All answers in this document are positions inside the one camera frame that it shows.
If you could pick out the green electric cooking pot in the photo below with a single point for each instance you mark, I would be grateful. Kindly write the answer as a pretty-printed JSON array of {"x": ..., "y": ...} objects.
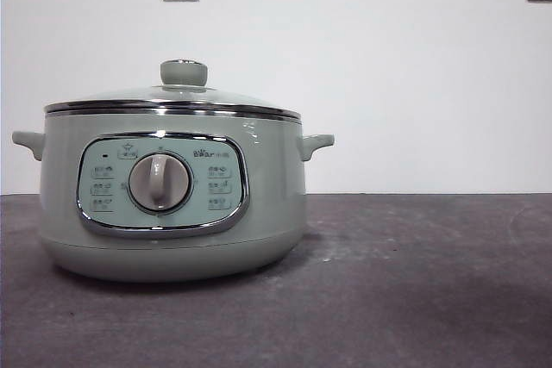
[{"x": 267, "y": 195}]

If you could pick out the glass lid with green knob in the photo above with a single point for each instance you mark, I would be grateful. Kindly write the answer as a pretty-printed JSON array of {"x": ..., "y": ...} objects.
[{"x": 184, "y": 72}]

